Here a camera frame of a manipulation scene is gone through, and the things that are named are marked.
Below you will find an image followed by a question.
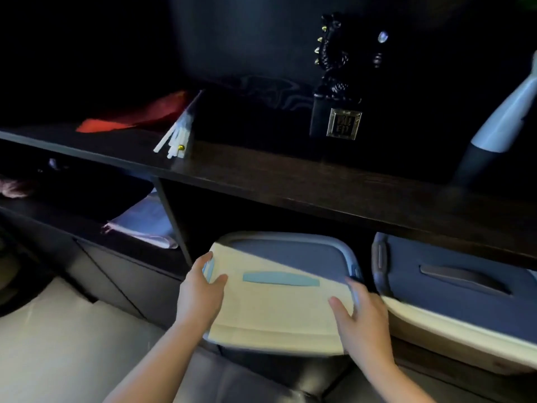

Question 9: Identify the person's right hand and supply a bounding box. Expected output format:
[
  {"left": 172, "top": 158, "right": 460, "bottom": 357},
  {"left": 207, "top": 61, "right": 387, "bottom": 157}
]
[{"left": 328, "top": 277, "right": 397, "bottom": 369}]

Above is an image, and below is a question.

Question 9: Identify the person's left hand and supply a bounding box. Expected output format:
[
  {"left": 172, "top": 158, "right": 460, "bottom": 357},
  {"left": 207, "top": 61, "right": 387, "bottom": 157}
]
[{"left": 175, "top": 251, "right": 229, "bottom": 330}]

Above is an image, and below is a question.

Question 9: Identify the white storage box with lid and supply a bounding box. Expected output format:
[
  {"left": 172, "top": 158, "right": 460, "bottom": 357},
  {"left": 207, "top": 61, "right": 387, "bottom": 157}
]
[
  {"left": 371, "top": 232, "right": 537, "bottom": 376},
  {"left": 202, "top": 231, "right": 364, "bottom": 357}
]

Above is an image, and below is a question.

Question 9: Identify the person's right forearm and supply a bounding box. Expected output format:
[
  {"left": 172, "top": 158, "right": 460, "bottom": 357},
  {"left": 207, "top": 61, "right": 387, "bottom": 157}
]
[{"left": 364, "top": 360, "right": 437, "bottom": 403}]

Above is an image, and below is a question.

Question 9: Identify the person's left forearm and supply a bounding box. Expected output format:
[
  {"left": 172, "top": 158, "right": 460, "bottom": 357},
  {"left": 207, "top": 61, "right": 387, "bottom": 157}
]
[{"left": 103, "top": 321, "right": 210, "bottom": 403}]

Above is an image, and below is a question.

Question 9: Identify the folded light purple cloth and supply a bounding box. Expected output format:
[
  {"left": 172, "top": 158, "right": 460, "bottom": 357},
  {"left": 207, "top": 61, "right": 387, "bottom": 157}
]
[{"left": 102, "top": 189, "right": 179, "bottom": 250}]

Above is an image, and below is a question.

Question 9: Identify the dark wooden shelf unit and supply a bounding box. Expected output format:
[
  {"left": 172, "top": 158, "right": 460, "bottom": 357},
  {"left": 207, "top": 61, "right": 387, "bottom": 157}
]
[{"left": 0, "top": 126, "right": 537, "bottom": 403}]

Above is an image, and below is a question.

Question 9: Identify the bundle of white sticks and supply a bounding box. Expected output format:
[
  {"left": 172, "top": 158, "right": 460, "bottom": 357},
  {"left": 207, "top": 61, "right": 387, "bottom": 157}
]
[{"left": 153, "top": 90, "right": 204, "bottom": 160}]

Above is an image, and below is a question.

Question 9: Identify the red cloth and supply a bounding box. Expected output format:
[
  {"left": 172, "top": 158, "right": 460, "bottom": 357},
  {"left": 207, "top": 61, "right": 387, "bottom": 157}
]
[{"left": 76, "top": 90, "right": 189, "bottom": 134}]

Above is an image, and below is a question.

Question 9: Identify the pink cloth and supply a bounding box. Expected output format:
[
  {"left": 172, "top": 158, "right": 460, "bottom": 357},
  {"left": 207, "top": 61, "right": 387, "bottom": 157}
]
[{"left": 0, "top": 175, "right": 34, "bottom": 200}]

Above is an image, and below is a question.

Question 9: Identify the black dragon statue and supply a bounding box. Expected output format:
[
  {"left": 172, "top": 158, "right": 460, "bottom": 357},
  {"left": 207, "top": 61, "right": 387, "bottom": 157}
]
[{"left": 309, "top": 12, "right": 390, "bottom": 141}]

